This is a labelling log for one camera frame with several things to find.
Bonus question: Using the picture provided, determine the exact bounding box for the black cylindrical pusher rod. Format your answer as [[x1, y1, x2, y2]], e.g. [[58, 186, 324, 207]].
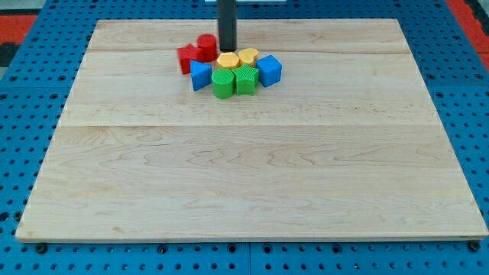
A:
[[216, 0, 238, 52]]

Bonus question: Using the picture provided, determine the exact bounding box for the red cylinder block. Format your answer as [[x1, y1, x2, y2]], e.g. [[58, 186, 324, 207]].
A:
[[196, 34, 217, 63]]

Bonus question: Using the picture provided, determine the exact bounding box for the light wooden board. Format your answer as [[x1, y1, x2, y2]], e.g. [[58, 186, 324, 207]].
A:
[[15, 19, 488, 244]]

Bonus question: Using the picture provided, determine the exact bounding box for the yellow hexagon block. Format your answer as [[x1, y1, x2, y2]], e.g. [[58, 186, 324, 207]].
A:
[[216, 52, 240, 70]]

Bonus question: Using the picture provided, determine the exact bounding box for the yellow heart block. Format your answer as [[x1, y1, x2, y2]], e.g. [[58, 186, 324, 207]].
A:
[[238, 48, 259, 67]]

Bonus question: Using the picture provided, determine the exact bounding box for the red star block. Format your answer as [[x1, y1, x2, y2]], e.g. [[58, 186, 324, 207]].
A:
[[176, 44, 203, 75]]

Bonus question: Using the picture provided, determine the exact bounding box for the green star block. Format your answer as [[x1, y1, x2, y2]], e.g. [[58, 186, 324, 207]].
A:
[[232, 63, 259, 95]]

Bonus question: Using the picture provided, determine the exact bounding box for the green cylinder block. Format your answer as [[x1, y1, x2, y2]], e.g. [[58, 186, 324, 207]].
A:
[[211, 69, 235, 99]]

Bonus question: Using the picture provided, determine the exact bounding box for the blue triangle block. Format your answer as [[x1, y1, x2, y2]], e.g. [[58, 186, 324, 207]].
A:
[[190, 60, 212, 92]]

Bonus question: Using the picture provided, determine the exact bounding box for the blue cube block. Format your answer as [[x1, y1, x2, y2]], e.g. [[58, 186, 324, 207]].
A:
[[256, 55, 283, 87]]

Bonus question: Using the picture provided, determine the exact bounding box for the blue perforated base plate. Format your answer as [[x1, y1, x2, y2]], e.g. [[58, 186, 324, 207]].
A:
[[1, 1, 488, 274]]

